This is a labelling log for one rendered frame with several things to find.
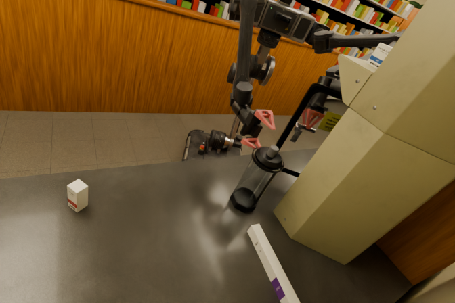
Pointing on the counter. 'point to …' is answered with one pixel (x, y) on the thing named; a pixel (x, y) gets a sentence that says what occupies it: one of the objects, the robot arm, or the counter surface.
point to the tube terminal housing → (383, 144)
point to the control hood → (353, 76)
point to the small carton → (379, 55)
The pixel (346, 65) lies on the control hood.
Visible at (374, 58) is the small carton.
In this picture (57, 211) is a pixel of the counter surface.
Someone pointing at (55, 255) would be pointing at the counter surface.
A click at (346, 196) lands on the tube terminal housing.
